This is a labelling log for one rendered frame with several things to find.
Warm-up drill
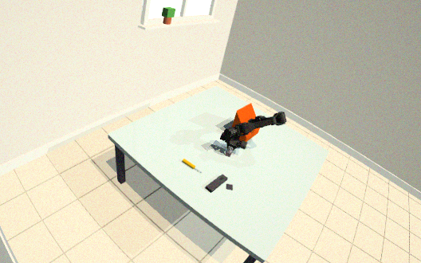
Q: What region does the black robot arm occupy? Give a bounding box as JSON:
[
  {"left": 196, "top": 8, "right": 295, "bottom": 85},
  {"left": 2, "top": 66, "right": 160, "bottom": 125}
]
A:
[{"left": 224, "top": 112, "right": 287, "bottom": 148}]

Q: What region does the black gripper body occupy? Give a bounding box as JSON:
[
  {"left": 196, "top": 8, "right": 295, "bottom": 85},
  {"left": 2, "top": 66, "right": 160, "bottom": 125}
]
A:
[{"left": 220, "top": 132, "right": 248, "bottom": 150}]

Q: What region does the dark grey rectangular bar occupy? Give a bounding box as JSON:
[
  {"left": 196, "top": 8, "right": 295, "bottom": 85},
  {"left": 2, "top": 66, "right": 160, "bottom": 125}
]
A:
[{"left": 206, "top": 174, "right": 228, "bottom": 193}]

